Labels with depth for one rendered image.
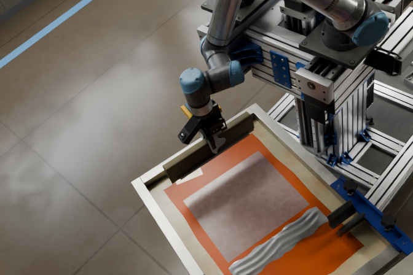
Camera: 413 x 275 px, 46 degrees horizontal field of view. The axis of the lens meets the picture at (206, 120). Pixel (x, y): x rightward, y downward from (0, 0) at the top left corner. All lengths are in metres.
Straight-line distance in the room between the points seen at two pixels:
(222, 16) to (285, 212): 0.69
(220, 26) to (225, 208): 0.64
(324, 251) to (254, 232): 0.23
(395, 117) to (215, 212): 1.47
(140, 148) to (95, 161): 0.32
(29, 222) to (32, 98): 1.17
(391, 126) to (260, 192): 1.28
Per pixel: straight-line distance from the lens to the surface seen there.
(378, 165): 2.69
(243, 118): 1.70
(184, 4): 4.33
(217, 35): 1.51
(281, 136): 1.82
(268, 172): 1.78
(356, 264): 1.60
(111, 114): 3.59
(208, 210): 1.74
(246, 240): 1.66
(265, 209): 1.70
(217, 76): 1.46
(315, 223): 1.65
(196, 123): 1.57
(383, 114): 2.90
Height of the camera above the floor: 2.42
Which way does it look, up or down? 48 degrees down
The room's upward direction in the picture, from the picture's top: 19 degrees counter-clockwise
